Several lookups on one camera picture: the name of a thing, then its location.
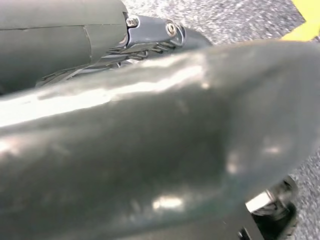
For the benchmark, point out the black robot left foot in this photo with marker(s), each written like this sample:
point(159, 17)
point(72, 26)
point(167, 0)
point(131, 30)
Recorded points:
point(277, 220)

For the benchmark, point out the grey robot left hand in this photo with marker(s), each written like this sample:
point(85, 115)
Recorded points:
point(149, 132)

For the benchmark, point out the yellow floor tape marking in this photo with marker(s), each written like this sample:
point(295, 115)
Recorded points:
point(309, 13)

